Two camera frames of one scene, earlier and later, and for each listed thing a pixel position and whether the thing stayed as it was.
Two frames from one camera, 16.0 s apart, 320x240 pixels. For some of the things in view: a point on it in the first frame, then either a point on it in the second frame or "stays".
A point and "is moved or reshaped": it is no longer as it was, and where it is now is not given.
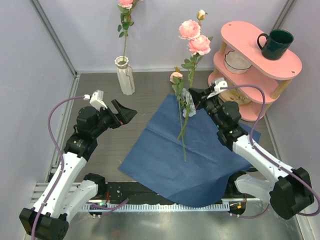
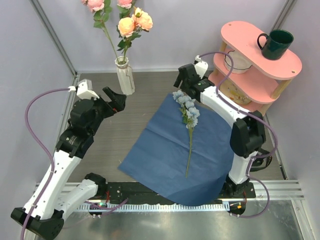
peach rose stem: (178, 86) → (129, 28)
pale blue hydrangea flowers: (190, 109) is moved or reshaped
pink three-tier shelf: (252, 81) stays
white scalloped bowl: (236, 63) stays
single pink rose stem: (125, 7) stays
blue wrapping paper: (188, 159) stays
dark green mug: (276, 45) stays
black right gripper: (197, 94) → (177, 82)
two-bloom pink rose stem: (198, 45) → (102, 9)
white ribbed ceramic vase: (125, 75) stays
